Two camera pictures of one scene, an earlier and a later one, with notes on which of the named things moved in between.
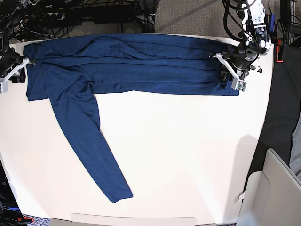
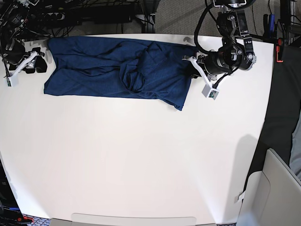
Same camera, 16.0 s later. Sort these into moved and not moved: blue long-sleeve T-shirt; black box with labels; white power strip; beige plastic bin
Moved: blue long-sleeve T-shirt
Not moved: white power strip; beige plastic bin; black box with labels
